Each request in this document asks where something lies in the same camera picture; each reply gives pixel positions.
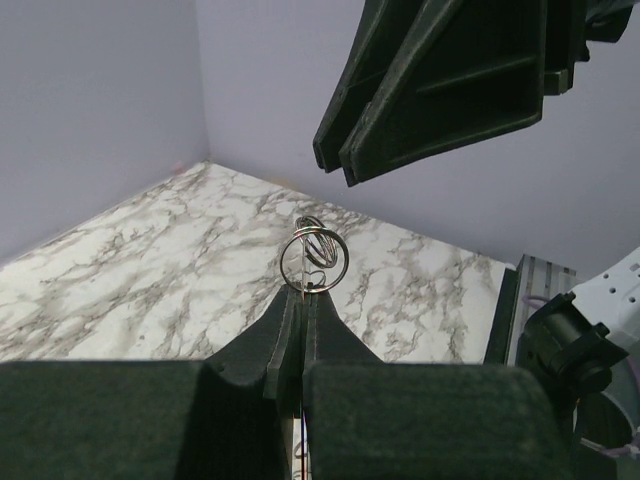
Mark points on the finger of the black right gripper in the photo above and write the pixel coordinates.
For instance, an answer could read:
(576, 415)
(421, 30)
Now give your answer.
(382, 29)

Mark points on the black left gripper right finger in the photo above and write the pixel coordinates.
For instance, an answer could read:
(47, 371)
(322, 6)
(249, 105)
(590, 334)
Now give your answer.
(368, 419)

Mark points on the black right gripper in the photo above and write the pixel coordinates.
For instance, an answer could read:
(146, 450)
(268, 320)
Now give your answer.
(468, 71)

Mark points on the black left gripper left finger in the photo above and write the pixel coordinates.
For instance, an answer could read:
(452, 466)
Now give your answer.
(217, 418)

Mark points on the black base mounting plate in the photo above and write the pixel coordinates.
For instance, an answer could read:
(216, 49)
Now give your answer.
(499, 341)

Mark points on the silver metal keyring holder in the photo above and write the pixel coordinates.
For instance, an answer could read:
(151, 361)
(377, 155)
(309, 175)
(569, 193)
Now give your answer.
(324, 257)

